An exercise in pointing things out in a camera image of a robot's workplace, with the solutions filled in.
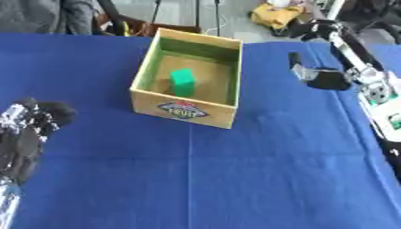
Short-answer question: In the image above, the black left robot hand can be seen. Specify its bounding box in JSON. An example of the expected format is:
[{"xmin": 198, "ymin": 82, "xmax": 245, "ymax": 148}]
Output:
[{"xmin": 0, "ymin": 97, "xmax": 81, "ymax": 184}]

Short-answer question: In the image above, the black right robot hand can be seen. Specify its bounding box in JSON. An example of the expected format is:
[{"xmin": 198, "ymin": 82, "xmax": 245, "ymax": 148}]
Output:
[{"xmin": 286, "ymin": 19, "xmax": 388, "ymax": 92}]

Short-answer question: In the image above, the tan cardboard box green inside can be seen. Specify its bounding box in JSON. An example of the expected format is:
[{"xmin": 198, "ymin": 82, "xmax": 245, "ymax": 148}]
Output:
[{"xmin": 128, "ymin": 27, "xmax": 244, "ymax": 130}]

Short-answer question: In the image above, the yellow bag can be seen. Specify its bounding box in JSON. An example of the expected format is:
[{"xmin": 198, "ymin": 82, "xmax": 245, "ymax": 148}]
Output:
[{"xmin": 247, "ymin": 2, "xmax": 307, "ymax": 30}]

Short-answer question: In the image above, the black tripod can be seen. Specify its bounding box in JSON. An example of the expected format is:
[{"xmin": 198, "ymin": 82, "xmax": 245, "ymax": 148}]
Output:
[{"xmin": 149, "ymin": 0, "xmax": 223, "ymax": 38}]

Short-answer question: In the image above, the person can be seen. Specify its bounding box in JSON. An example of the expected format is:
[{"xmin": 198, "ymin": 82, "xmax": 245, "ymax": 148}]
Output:
[{"xmin": 0, "ymin": 0, "xmax": 100, "ymax": 36}]

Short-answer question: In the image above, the green rectangular block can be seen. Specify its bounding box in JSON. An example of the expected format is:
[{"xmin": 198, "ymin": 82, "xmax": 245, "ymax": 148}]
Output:
[{"xmin": 169, "ymin": 68, "xmax": 198, "ymax": 98}]

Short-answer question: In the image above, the brown wooden chair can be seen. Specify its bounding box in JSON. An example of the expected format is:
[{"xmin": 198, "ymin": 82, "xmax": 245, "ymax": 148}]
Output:
[{"xmin": 95, "ymin": 0, "xmax": 204, "ymax": 38}]

